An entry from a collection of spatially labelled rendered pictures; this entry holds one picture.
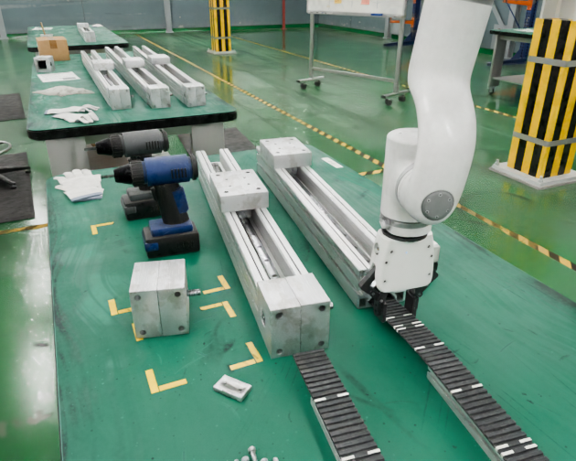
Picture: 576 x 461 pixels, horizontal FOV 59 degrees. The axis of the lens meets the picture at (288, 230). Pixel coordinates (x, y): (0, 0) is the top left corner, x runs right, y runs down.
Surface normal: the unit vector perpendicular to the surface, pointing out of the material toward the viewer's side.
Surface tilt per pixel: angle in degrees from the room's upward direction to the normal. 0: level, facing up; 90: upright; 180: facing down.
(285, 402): 0
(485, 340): 0
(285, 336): 90
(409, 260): 90
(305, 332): 90
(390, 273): 89
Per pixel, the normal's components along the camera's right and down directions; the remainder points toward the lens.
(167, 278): 0.00, -0.90
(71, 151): 0.40, 0.41
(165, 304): 0.17, 0.44
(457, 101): 0.25, -0.35
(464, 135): 0.35, -0.08
